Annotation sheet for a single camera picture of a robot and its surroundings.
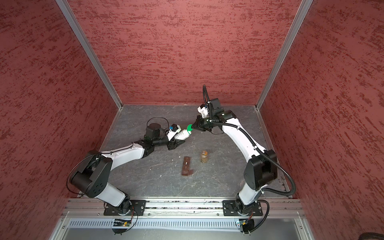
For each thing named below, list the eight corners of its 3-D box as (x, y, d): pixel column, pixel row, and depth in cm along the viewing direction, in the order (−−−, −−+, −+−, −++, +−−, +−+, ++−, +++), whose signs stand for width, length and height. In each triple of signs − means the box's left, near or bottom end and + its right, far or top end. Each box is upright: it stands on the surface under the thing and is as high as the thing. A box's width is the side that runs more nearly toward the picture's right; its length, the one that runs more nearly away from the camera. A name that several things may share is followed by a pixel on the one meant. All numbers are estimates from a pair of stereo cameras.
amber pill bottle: (200, 162, 92) (200, 156, 85) (200, 156, 95) (200, 150, 88) (207, 162, 92) (208, 156, 85) (207, 156, 95) (208, 150, 88)
